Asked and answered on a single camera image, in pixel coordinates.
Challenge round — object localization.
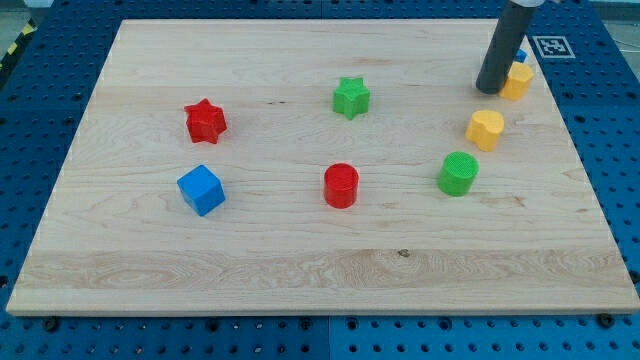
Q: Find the green cylinder block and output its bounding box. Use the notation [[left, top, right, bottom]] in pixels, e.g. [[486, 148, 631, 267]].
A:
[[437, 151, 479, 197]]

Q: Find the light wooden board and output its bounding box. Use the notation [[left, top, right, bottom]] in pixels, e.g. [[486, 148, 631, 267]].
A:
[[7, 19, 639, 317]]

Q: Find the yellow hexagon block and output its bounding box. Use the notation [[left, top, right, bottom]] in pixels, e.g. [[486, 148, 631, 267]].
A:
[[499, 62, 534, 100]]

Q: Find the red star block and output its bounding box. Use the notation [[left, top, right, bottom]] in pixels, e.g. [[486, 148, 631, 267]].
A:
[[184, 98, 227, 144]]

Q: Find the small blue block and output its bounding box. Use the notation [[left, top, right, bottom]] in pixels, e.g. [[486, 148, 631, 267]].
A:
[[514, 49, 527, 63]]

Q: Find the red cylinder block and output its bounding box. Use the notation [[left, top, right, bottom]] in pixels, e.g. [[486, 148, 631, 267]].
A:
[[323, 163, 359, 209]]

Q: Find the blue cube block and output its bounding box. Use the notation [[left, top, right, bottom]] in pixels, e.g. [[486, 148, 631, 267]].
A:
[[177, 165, 226, 216]]

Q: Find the white fiducial marker tag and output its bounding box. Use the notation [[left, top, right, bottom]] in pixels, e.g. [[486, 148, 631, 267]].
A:
[[533, 35, 575, 59]]

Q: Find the yellow heart block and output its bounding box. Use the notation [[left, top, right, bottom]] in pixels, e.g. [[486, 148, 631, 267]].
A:
[[465, 110, 505, 152]]

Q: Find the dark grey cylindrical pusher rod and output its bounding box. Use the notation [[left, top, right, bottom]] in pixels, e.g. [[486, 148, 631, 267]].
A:
[[475, 0, 544, 94]]

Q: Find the green star block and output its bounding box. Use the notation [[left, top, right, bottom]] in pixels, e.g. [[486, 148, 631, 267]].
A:
[[332, 77, 370, 120]]

